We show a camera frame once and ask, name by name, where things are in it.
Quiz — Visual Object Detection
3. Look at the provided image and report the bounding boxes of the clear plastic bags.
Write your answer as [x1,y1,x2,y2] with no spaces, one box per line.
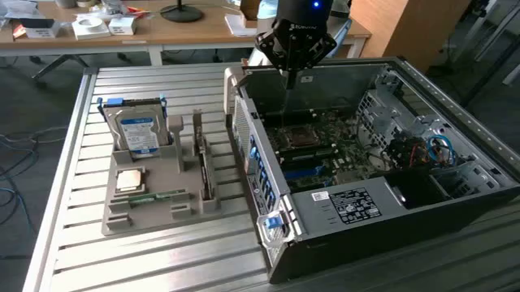
[0,0,46,19]

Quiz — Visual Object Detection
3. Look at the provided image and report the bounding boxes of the red packet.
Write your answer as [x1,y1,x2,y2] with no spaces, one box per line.
[126,5,154,16]

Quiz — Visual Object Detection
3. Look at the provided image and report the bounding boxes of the hard disk in blue caddy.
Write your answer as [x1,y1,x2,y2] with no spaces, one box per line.
[97,94,173,159]

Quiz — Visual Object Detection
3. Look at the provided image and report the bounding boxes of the installed black RAM stick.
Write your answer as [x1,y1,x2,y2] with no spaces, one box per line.
[278,147,339,159]

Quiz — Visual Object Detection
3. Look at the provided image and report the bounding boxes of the white box with label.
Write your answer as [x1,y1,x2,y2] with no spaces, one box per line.
[24,21,62,39]

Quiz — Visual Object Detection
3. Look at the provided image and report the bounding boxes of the white floor cable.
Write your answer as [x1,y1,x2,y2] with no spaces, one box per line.
[0,126,69,144]

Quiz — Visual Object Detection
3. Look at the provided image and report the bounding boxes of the green RAM stick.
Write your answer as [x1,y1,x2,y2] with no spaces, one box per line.
[127,190,188,205]

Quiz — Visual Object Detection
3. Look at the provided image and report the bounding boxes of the black open PC case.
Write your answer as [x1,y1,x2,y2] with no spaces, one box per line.
[225,56,520,285]

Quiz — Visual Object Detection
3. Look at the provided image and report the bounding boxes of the wooden cabinet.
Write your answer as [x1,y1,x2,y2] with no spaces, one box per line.
[349,0,475,74]

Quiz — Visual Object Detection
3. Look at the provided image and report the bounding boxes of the white labelled carton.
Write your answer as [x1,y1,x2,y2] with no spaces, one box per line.
[109,17,138,36]

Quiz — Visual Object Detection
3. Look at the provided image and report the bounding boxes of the silver disk bay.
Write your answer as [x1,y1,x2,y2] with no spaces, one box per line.
[430,160,502,198]

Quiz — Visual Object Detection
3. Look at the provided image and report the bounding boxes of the black round stand base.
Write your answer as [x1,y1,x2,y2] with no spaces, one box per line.
[160,0,205,24]

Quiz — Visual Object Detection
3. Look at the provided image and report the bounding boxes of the graphics card with fan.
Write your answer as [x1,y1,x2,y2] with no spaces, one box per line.
[192,108,217,202]

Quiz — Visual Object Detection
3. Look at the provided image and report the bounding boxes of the white tape roll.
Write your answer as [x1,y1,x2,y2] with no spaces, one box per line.
[77,16,103,30]

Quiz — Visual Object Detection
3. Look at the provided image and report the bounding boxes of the blue case latch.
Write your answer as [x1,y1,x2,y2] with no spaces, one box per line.
[262,214,284,229]

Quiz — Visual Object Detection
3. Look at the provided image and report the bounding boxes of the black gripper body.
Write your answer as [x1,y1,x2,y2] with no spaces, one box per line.
[270,0,335,71]

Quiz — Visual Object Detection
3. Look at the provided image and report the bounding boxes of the green motherboard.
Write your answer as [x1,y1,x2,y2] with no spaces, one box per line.
[264,111,393,194]

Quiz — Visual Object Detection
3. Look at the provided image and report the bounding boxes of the blue SATA wire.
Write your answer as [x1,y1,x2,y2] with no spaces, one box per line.
[427,134,459,167]

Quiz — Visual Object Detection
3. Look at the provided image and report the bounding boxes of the grey parts rack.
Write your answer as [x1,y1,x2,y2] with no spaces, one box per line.
[101,114,224,237]

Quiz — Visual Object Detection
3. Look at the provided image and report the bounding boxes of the wooden desk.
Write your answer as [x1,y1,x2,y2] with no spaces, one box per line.
[0,0,373,66]

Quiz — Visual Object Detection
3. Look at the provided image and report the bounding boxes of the red yellow power wires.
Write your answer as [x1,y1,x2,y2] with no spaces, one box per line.
[388,136,432,170]

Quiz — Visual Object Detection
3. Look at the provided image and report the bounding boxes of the CPU socket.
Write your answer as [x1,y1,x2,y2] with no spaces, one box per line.
[284,125,323,150]

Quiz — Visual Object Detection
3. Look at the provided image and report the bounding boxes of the white paper booklet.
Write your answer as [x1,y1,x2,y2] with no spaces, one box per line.
[225,13,258,37]

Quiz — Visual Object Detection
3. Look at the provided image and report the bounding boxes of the long PCIe expansion slot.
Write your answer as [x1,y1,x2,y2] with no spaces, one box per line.
[284,169,327,181]

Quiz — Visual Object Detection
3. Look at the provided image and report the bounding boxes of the grey power supply unit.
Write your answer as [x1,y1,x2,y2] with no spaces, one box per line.
[289,177,409,237]

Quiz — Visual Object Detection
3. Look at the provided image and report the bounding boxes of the blue floor cable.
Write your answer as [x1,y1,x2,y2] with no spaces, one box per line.
[0,133,41,259]

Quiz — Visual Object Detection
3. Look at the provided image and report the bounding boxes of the CPU chip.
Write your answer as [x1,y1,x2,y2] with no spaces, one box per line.
[115,169,146,192]

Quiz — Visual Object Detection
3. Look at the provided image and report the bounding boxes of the white flat box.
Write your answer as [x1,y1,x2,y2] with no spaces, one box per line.
[71,23,113,41]

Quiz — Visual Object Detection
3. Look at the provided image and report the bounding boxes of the brown cardboard box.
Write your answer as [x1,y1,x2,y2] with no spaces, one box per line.
[240,0,261,21]

